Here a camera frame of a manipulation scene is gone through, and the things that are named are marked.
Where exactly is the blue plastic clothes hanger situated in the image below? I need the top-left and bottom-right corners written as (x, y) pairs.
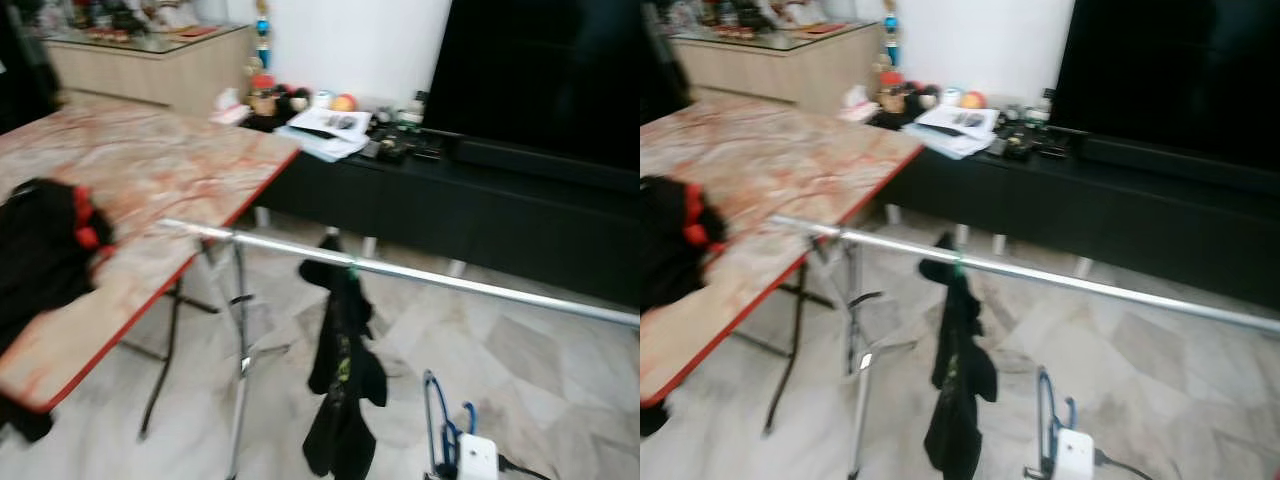
top-left (1022, 365), bottom-right (1079, 479)
top-left (422, 370), bottom-right (479, 479)

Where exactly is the black shirt with red trim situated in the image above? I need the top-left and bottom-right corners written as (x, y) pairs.
top-left (640, 175), bottom-right (729, 438)
top-left (0, 178), bottom-right (117, 444)

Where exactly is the black soundbar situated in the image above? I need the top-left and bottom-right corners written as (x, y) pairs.
top-left (452, 135), bottom-right (641, 193)
top-left (1080, 133), bottom-right (1280, 191)

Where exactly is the marble pattern folding table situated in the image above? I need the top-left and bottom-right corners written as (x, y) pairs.
top-left (640, 95), bottom-right (923, 436)
top-left (0, 98), bottom-right (301, 443)

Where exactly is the black television console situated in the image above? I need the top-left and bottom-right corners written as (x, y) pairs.
top-left (875, 105), bottom-right (1280, 311)
top-left (250, 105), bottom-right (641, 309)

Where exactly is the black flat screen television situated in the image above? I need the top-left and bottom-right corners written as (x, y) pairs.
top-left (1048, 0), bottom-right (1280, 173)
top-left (420, 0), bottom-right (641, 171)

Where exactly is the wooden sideboard with glass top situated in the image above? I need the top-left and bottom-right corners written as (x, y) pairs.
top-left (42, 22), bottom-right (253, 116)
top-left (668, 22), bottom-right (883, 116)

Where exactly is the silver metal clothes rack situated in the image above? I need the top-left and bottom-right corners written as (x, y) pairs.
top-left (158, 218), bottom-right (641, 480)
top-left (768, 213), bottom-right (1280, 480)

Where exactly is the pink tissue pack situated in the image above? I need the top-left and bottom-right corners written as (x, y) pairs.
top-left (210, 88), bottom-right (251, 127)
top-left (838, 85), bottom-right (879, 125)

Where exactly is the black remote control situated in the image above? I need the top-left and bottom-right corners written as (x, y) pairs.
top-left (995, 130), bottom-right (1046, 163)
top-left (365, 135), bottom-right (416, 166)

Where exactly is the jar with red lid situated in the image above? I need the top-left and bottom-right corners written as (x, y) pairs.
top-left (878, 70), bottom-right (906, 116)
top-left (248, 72), bottom-right (278, 118)

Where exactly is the black plush toy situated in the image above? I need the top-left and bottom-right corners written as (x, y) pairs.
top-left (272, 85), bottom-right (313, 119)
top-left (900, 83), bottom-right (941, 116)

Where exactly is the gold trophy with blue ball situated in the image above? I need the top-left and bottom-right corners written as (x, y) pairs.
top-left (880, 0), bottom-right (903, 71)
top-left (250, 0), bottom-right (274, 73)

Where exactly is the white paper stack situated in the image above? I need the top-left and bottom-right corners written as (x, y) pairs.
top-left (905, 103), bottom-right (1001, 161)
top-left (275, 105), bottom-right (373, 163)

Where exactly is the black printed T-shirt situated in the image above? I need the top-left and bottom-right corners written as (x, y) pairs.
top-left (298, 232), bottom-right (389, 480)
top-left (918, 232), bottom-right (999, 480)

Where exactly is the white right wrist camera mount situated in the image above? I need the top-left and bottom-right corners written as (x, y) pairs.
top-left (1055, 428), bottom-right (1096, 480)
top-left (457, 433), bottom-right (500, 480)

